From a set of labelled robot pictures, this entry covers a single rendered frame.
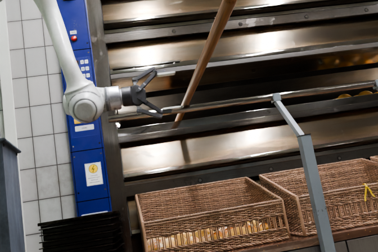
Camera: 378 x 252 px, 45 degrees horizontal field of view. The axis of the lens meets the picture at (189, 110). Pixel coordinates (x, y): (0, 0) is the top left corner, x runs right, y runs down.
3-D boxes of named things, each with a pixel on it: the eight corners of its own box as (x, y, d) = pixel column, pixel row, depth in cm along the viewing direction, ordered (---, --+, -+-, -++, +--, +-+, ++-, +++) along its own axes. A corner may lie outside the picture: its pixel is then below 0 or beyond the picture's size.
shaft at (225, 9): (239, 1, 96) (237, -11, 96) (225, 3, 96) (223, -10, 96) (176, 132, 262) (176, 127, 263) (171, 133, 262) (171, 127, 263)
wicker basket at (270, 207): (141, 254, 208) (133, 194, 213) (258, 233, 217) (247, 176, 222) (145, 266, 161) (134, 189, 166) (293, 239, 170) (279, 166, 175)
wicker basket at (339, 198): (267, 232, 216) (256, 174, 222) (376, 212, 224) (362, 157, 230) (303, 237, 169) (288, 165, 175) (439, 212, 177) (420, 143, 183)
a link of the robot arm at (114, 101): (108, 113, 172) (124, 111, 173) (106, 108, 163) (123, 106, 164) (105, 90, 174) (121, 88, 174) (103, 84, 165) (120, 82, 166)
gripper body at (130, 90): (120, 89, 173) (144, 85, 175) (123, 110, 172) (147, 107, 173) (119, 83, 166) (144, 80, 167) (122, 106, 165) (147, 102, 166)
